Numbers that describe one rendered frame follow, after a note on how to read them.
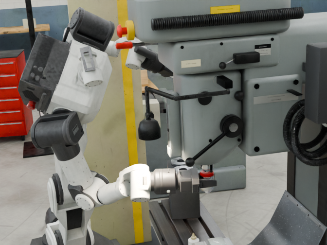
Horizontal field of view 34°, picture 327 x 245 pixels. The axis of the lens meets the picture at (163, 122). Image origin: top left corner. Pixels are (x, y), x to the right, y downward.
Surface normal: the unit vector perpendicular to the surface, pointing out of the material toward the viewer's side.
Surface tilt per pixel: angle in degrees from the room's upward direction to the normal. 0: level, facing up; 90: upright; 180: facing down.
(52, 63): 59
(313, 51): 90
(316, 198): 90
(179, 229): 0
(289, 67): 90
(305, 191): 90
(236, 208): 0
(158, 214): 0
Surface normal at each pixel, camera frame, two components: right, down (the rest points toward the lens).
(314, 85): -0.97, 0.11
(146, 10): -0.44, 0.29
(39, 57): 0.32, -0.28
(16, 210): -0.05, -0.95
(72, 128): 0.95, -0.11
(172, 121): 0.22, 0.28
